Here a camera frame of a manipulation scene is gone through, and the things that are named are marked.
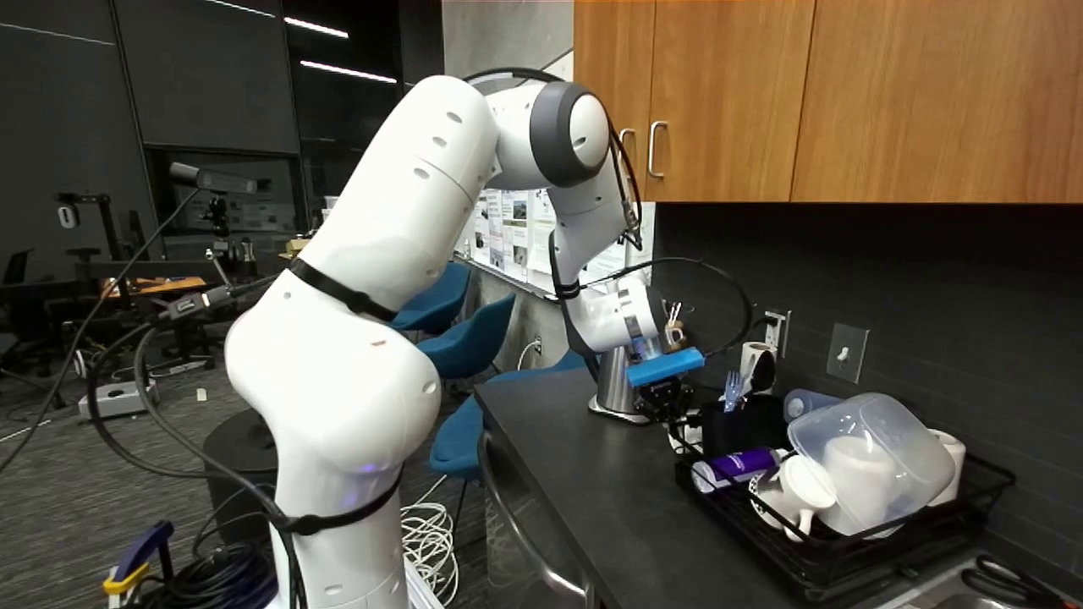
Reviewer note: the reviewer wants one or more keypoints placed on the white plastic tumbler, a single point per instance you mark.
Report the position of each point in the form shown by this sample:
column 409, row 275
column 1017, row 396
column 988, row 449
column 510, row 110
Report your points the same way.
column 862, row 475

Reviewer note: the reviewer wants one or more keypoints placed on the stainless steel electric kettle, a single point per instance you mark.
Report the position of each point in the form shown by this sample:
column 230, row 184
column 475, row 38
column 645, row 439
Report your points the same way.
column 616, row 391

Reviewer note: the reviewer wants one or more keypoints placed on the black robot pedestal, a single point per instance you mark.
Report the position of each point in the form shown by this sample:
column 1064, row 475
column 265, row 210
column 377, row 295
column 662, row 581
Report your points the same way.
column 238, row 450

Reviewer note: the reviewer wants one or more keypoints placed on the wooden cabinet door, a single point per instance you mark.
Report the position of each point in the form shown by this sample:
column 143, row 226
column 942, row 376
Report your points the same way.
column 597, row 36
column 721, row 104
column 935, row 104

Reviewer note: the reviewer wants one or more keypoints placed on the white funnel shaped cup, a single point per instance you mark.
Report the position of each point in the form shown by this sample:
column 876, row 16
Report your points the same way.
column 805, row 482

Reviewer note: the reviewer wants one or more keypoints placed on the glass carafe wooden collar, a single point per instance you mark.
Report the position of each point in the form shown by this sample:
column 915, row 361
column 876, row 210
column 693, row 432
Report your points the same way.
column 676, row 321

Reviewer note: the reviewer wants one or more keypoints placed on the gray floor box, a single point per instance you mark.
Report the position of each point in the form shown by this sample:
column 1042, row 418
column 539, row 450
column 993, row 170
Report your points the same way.
column 114, row 396

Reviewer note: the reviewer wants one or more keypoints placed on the wall light switch plate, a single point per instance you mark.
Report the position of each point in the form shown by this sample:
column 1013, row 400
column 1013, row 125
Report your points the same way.
column 846, row 354

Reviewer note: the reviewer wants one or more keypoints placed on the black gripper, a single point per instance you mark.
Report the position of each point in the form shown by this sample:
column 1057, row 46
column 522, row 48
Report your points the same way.
column 704, row 418

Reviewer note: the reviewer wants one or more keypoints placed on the clear plastic food container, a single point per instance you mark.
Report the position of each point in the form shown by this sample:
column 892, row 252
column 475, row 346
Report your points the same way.
column 892, row 440

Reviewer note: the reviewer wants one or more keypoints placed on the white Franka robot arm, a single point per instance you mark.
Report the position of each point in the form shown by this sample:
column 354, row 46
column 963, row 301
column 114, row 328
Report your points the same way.
column 338, row 373

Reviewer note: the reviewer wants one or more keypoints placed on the white round cup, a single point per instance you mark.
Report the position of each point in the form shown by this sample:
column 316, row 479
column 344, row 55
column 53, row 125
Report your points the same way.
column 948, row 459

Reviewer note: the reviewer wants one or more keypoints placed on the research poster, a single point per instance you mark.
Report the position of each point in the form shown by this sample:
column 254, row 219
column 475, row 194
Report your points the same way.
column 513, row 231

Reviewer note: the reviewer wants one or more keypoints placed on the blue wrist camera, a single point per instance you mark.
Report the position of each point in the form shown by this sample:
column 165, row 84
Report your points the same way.
column 665, row 365

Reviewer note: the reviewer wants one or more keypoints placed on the white ceramic mug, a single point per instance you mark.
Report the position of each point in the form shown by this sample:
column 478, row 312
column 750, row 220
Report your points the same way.
column 685, row 433

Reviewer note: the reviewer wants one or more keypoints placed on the yellow blue clamp tool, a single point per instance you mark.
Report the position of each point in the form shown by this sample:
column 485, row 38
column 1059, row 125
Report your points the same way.
column 135, row 561

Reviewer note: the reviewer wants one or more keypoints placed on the cluttered wooden desk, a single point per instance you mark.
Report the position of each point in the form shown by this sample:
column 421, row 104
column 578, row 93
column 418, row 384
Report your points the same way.
column 154, row 289

